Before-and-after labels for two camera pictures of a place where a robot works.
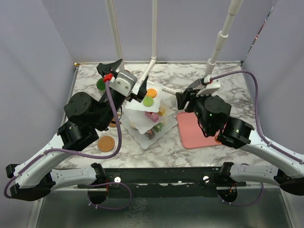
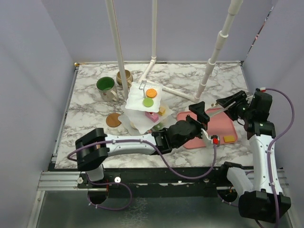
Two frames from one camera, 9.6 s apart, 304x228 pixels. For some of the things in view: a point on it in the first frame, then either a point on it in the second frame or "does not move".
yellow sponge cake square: (162, 111) does not move
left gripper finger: (111, 68) -> (202, 116)
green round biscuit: (147, 101) does not move
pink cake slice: (154, 116) does not move
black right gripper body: (195, 104) -> (241, 109)
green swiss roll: (157, 127) does not move
